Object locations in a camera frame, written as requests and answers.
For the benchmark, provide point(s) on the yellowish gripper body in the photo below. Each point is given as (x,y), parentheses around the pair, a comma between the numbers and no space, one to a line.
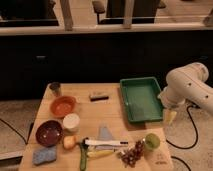
(168,116)

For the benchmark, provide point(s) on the black whiteboard eraser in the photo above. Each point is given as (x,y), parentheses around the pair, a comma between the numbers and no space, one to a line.
(97,97)

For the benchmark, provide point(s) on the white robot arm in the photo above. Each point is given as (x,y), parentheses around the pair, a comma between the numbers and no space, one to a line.
(187,83)

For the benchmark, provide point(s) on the green apple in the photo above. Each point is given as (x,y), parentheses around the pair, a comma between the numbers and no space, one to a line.
(152,141)

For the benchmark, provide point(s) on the green plastic tray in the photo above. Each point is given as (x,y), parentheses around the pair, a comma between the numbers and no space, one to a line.
(140,99)

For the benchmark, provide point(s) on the purple grape bunch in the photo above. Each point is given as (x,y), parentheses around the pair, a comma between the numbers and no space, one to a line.
(130,156)

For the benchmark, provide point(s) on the blue grey cloth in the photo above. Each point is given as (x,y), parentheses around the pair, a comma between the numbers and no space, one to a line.
(105,135)

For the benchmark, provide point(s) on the yellow corn cob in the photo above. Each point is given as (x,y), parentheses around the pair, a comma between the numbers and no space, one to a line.
(101,153)

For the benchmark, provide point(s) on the white marker pen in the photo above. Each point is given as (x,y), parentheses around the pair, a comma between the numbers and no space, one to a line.
(109,143)

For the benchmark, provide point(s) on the green cucumber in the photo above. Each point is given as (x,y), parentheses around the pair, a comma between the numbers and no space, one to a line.
(83,155)

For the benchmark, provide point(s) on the white round container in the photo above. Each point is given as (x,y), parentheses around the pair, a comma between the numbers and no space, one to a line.
(71,122)

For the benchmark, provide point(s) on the yellow onion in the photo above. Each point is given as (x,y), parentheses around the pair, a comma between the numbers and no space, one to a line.
(69,142)

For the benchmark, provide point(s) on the orange bowl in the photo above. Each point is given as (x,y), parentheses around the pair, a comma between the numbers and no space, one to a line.
(63,105)

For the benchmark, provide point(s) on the dark metal cup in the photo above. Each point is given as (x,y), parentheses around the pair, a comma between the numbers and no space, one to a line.
(55,87)

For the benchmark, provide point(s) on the dark red bowl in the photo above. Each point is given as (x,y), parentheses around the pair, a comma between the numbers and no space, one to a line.
(49,133)

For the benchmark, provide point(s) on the blue sponge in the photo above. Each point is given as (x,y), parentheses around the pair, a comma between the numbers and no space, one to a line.
(44,155)

